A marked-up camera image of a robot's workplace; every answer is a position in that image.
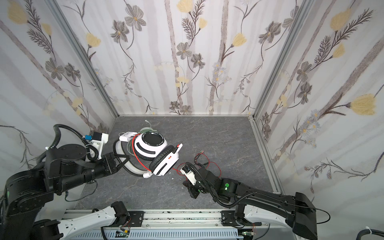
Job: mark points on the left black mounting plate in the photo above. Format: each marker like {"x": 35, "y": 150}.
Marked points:
{"x": 135, "y": 219}

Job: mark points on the white slotted cable duct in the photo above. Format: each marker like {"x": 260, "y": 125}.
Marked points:
{"x": 162, "y": 234}

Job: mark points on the black mounting plate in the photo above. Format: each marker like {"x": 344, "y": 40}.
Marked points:
{"x": 135, "y": 219}
{"x": 229, "y": 218}

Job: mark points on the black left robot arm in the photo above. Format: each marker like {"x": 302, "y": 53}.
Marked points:
{"x": 70, "y": 161}

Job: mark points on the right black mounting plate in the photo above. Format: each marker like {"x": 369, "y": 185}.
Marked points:
{"x": 229, "y": 218}

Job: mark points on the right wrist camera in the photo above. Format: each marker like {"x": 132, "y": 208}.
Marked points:
{"x": 190, "y": 175}

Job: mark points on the green white headphones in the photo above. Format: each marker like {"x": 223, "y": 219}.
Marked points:
{"x": 143, "y": 130}

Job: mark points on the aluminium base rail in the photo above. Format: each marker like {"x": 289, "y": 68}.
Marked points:
{"x": 162, "y": 219}

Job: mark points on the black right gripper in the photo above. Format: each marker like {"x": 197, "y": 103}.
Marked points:
{"x": 197, "y": 182}

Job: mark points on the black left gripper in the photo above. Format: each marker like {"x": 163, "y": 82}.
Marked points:
{"x": 111, "y": 163}

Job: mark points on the black white headphones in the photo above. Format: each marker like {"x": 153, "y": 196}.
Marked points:
{"x": 152, "y": 155}

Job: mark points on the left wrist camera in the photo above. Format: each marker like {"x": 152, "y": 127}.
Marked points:
{"x": 97, "y": 140}

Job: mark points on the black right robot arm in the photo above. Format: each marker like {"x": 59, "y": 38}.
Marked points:
{"x": 297, "y": 211}

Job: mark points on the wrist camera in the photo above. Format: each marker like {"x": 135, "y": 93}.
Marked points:
{"x": 97, "y": 140}
{"x": 190, "y": 175}

